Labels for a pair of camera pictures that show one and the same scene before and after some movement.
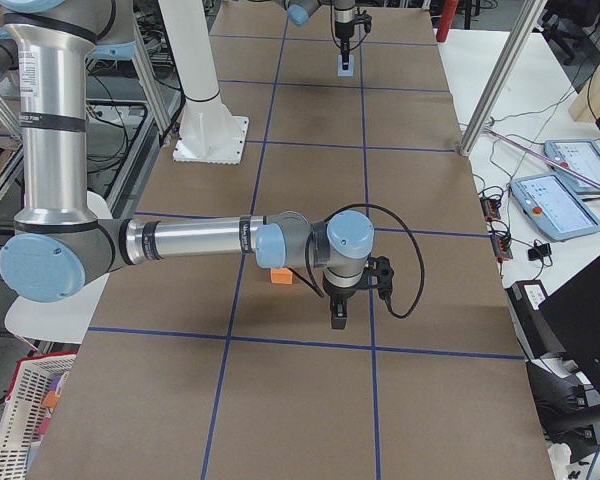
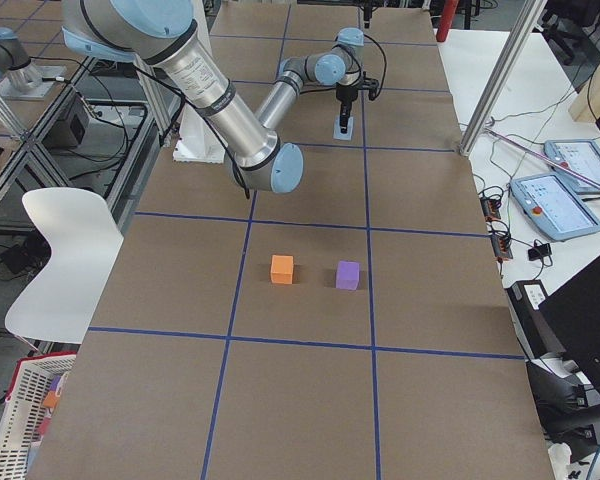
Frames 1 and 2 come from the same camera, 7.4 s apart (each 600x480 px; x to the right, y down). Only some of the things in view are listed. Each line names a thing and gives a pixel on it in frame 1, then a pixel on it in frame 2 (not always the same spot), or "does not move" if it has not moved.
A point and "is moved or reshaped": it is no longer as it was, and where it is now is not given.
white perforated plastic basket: [9, 456] does not move
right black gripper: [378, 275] to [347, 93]
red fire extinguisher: [447, 17] does not move
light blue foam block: [345, 73] is moved or reshaped
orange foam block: [281, 275] does not move
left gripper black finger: [345, 46] to [367, 9]
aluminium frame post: [502, 75] does not move
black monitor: [584, 316] does not move
